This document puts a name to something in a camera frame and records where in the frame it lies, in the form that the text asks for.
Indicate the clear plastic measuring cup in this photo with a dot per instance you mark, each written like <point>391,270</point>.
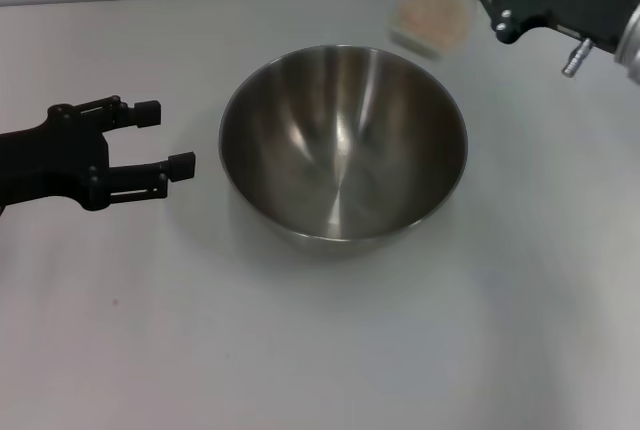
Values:
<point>407,35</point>

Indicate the white rice grains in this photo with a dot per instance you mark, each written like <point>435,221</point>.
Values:
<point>435,15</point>

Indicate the stainless steel mixing bowl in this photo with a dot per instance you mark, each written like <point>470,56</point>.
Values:
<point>340,150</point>

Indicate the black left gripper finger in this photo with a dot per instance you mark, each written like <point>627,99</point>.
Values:
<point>182,166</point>
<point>149,114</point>

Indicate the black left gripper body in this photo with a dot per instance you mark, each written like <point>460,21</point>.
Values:
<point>50,160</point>

